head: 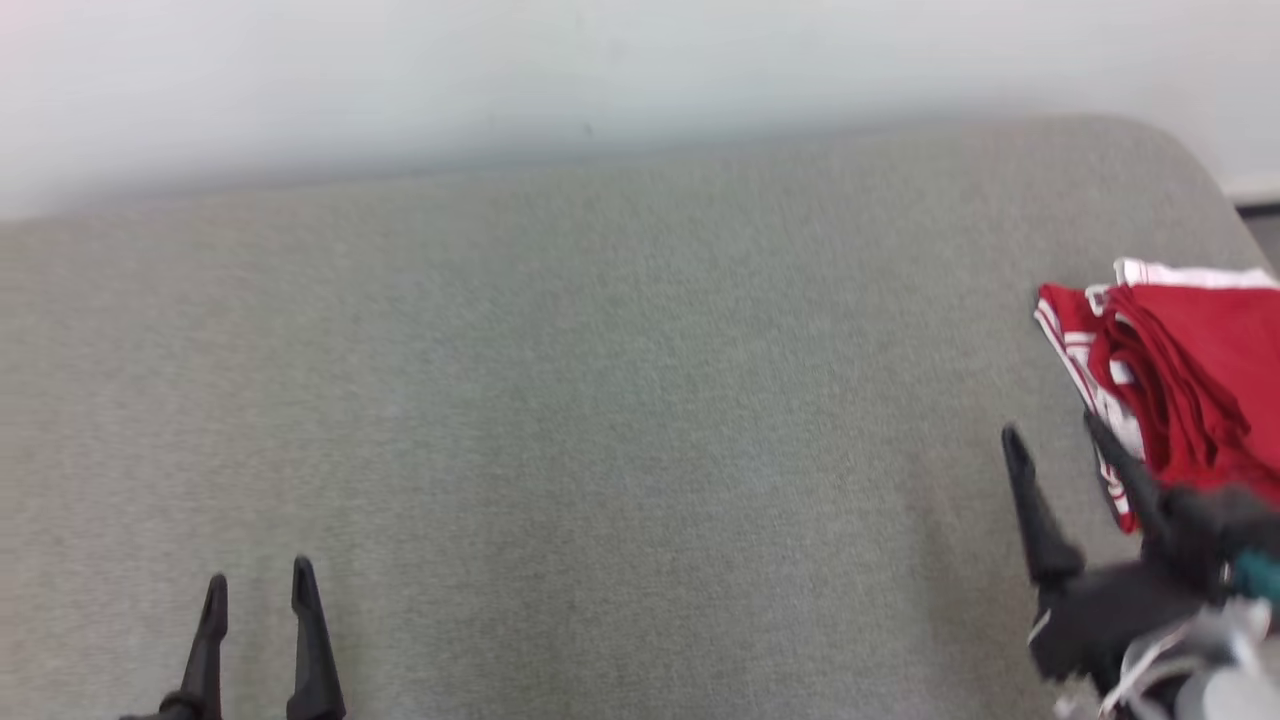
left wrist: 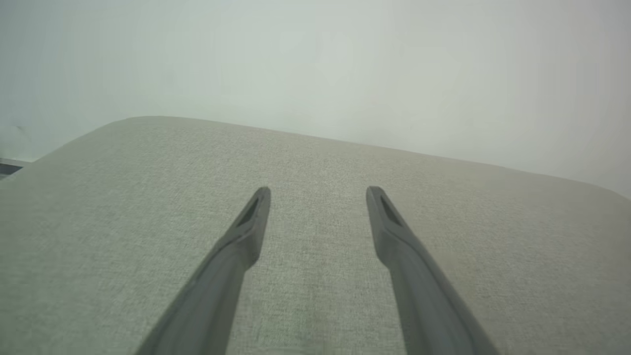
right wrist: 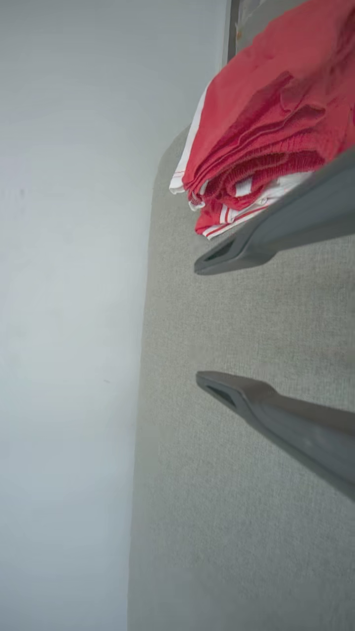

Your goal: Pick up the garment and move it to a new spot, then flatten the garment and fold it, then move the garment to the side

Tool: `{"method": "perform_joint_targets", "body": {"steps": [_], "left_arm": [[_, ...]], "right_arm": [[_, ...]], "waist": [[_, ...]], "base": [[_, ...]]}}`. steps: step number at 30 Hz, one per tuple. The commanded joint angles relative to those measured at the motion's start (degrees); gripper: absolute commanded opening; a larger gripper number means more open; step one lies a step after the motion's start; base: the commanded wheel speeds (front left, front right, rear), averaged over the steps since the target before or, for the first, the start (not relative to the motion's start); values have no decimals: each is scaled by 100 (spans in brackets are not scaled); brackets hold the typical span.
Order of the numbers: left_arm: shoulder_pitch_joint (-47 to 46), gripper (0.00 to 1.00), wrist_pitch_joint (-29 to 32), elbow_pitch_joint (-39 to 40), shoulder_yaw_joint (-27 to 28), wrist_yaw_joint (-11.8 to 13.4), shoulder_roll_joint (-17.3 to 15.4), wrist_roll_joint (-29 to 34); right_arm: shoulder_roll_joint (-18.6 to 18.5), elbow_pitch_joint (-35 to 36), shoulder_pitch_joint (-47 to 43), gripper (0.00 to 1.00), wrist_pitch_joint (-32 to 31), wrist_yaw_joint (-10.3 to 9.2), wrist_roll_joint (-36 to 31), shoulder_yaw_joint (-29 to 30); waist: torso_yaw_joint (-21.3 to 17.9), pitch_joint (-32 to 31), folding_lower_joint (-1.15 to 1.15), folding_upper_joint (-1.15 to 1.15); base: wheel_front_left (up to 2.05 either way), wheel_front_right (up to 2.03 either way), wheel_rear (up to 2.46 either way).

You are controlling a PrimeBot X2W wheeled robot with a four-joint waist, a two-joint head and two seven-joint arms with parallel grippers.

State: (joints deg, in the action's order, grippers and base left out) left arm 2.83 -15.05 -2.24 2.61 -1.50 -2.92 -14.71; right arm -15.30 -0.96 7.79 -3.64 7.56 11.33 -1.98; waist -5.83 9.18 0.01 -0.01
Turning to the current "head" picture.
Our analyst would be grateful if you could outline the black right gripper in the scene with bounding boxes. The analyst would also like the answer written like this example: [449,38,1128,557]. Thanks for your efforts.
[1002,413,1217,691]

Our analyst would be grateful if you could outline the teal right camera cable plug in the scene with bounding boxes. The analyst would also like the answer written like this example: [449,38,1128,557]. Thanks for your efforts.
[1232,552,1280,606]

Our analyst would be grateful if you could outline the grey fabric sofa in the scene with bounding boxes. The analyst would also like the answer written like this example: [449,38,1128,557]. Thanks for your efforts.
[0,115,1280,720]

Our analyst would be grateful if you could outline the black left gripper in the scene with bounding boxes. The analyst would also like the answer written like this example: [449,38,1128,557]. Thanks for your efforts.
[120,556,347,720]

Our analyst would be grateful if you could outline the white and black baseboard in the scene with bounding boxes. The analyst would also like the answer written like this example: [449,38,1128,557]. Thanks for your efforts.
[1222,172,1280,213]

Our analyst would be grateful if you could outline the red shorts with white hem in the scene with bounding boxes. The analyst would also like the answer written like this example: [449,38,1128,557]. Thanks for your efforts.
[1085,257,1280,506]

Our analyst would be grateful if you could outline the red shirt with white stripes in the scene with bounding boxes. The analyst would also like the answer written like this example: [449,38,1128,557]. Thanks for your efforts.
[1033,283,1146,534]

